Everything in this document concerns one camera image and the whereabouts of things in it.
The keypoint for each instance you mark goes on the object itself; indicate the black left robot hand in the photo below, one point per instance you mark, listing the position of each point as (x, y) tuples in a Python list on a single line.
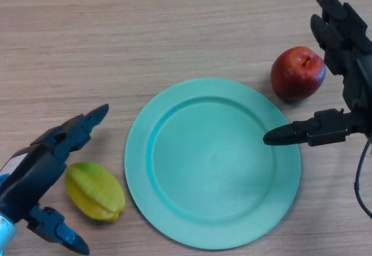
[(29, 180)]

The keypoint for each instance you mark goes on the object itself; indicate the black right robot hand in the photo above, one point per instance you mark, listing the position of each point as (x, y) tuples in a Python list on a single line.
[(356, 74)]

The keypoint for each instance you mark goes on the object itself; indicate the yellow starfruit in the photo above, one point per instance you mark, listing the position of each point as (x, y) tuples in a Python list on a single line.
[(96, 192)]

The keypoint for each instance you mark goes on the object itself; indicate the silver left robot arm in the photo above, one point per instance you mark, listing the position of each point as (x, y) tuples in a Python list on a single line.
[(5, 229)]

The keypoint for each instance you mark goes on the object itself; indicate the green round plate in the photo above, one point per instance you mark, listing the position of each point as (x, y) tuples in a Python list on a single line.
[(212, 174)]

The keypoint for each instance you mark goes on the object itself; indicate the red apple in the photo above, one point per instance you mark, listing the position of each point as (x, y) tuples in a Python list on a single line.
[(295, 77)]

